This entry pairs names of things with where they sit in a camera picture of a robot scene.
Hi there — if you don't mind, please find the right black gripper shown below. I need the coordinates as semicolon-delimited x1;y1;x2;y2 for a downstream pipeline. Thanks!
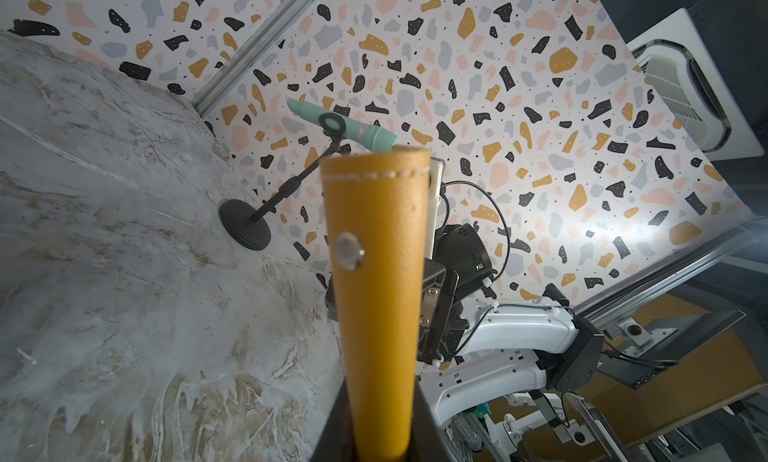
417;224;492;364

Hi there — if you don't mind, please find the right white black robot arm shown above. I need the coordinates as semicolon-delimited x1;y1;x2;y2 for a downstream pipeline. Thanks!
329;228;590;445

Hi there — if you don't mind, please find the ceiling air conditioner unit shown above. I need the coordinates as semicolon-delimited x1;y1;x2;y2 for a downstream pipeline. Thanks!
628;8;765;161

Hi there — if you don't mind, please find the black microphone stand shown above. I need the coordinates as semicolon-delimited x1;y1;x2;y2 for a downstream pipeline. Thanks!
218;128;343;251

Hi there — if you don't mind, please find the yellow leather card holder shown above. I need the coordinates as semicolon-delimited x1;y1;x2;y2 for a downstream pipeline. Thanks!
320;147;431;461

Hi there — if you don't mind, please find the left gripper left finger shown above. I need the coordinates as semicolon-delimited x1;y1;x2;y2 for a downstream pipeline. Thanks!
309;381;354;462

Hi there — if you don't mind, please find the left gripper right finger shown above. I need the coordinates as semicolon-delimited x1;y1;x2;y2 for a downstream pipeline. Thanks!
410;384;456;462

